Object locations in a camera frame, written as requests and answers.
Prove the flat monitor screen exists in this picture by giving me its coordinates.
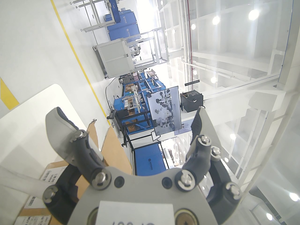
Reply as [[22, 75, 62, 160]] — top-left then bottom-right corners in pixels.
[[146, 86, 182, 136]]

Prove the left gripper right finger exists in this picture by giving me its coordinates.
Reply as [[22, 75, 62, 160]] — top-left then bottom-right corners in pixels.
[[175, 106, 242, 224]]

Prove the blue partition panel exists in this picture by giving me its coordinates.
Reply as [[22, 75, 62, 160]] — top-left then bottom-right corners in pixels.
[[132, 142, 167, 176]]

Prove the black box on stand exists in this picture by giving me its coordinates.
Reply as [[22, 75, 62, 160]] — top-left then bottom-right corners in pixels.
[[180, 90, 204, 113]]

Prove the aluminium frame rack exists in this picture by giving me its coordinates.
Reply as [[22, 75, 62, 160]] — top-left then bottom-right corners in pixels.
[[70, 0, 119, 33]]

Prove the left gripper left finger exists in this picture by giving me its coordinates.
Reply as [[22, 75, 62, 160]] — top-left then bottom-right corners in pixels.
[[42, 107, 112, 223]]

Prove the clear aluminium frame enclosure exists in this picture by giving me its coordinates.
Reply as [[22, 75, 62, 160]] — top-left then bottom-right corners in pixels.
[[125, 27, 170, 70]]

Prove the blue rack with crates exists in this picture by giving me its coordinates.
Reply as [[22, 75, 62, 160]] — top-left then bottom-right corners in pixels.
[[112, 71, 169, 135]]

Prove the grey panelled machine enclosure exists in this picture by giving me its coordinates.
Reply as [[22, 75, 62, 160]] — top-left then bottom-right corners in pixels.
[[92, 38, 135, 79]]

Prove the blue machine cabinet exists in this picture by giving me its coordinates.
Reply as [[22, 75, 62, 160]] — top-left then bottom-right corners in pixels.
[[104, 9, 141, 41]]

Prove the large brown cardboard carton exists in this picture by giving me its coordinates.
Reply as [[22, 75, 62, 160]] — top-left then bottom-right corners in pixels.
[[14, 119, 133, 225]]

